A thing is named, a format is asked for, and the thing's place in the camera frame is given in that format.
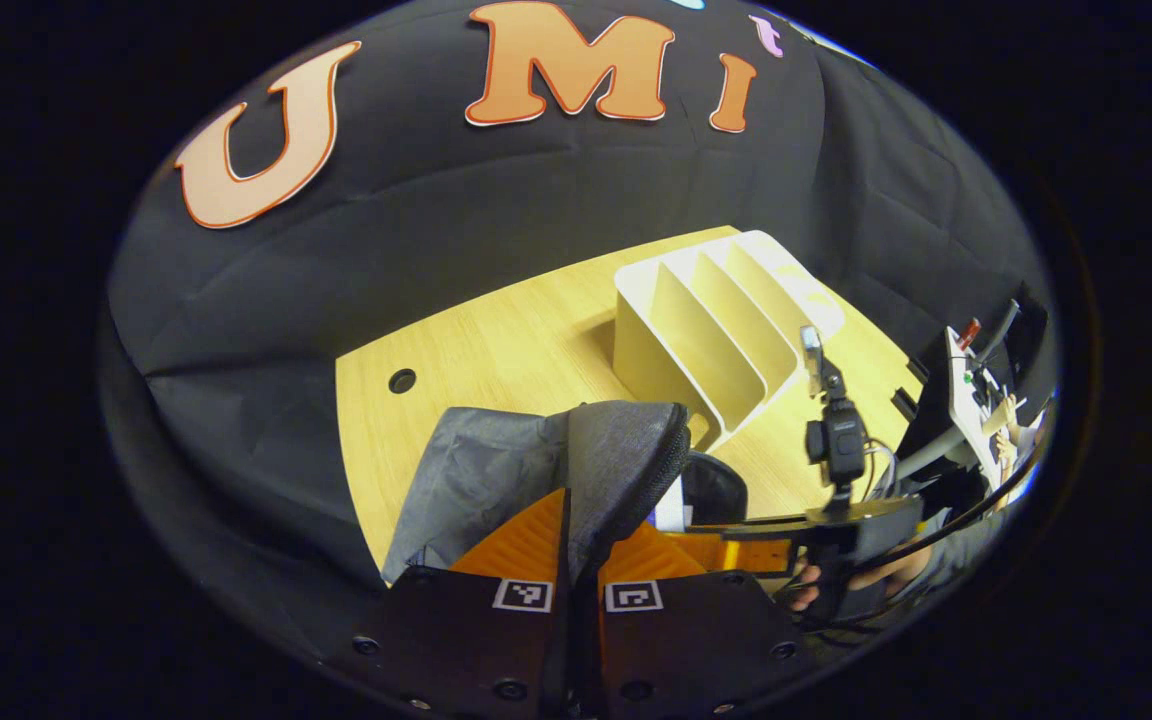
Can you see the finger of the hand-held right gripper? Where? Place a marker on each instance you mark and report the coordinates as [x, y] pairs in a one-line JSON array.
[[746, 552]]

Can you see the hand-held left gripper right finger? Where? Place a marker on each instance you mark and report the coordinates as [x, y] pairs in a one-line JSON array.
[[686, 650]]

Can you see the white board panel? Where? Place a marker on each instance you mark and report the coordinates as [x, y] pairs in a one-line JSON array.
[[966, 400]]

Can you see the white bookshelf organizer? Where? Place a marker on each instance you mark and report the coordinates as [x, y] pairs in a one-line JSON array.
[[676, 350]]

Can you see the grey schoolbag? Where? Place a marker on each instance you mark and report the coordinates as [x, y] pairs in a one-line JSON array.
[[496, 470]]

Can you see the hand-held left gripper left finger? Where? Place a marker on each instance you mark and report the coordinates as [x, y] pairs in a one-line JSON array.
[[466, 650]]

